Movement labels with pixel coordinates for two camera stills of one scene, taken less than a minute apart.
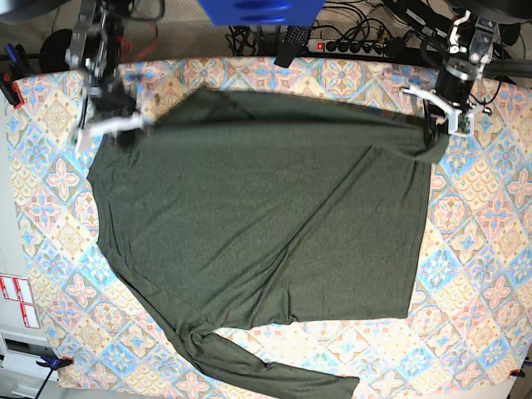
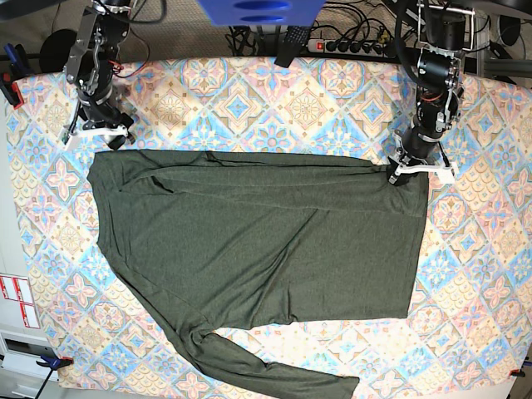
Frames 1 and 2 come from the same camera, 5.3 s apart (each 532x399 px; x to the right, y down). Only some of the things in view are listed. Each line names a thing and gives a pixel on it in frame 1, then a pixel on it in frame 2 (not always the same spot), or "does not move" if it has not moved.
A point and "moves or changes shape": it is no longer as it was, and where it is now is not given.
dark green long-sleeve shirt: (233, 214) moves or changes shape
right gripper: (455, 81) → (416, 150)
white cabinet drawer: (21, 377) does not move
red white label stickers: (17, 289) does not move
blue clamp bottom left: (52, 363) does not move
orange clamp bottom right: (517, 372) does not move
